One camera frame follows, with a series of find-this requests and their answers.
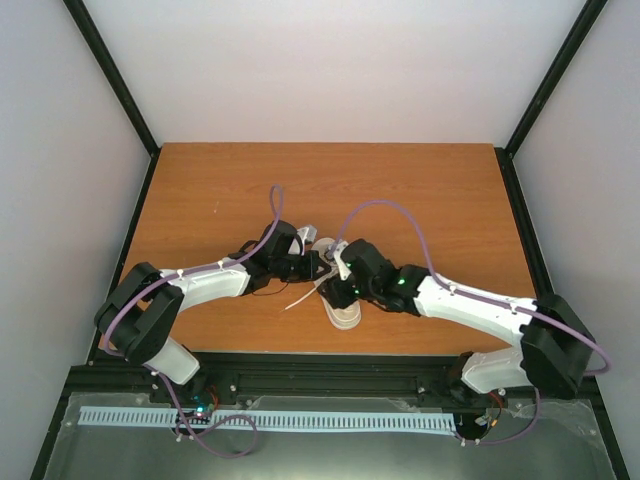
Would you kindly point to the beige canvas sneaker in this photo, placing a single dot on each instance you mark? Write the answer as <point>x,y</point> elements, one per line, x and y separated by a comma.
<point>342,319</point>

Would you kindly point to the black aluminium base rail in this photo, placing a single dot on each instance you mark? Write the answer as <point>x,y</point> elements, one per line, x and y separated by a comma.
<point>236,377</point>

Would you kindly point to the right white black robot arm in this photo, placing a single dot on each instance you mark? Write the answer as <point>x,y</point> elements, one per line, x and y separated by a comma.
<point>548,345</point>

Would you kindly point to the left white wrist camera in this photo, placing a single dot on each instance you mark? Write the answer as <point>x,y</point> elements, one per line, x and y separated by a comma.
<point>304,237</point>

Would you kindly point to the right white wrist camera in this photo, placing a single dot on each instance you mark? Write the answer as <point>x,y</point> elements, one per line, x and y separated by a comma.
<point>334,254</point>

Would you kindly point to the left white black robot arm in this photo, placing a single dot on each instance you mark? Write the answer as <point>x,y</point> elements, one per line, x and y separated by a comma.
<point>138,316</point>

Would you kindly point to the right black frame post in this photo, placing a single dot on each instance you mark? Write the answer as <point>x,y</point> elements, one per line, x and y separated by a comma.
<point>570,46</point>

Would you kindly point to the left black frame post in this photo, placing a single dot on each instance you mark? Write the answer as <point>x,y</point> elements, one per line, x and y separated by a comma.
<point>100,51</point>

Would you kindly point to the light blue cable duct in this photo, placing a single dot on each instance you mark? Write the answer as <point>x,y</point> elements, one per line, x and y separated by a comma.
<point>272,421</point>

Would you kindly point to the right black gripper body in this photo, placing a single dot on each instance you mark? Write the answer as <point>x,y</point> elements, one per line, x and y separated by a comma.
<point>344,297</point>

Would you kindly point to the green lit circuit board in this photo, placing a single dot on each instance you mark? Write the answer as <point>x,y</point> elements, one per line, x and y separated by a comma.
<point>202,405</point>

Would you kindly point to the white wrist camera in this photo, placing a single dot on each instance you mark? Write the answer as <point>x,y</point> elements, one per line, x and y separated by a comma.
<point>304,237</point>
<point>334,254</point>

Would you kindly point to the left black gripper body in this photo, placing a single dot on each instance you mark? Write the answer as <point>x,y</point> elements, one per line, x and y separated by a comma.
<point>296,273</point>

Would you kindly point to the black frame post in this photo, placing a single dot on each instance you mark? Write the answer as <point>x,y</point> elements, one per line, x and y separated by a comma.
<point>100,51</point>
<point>570,46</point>

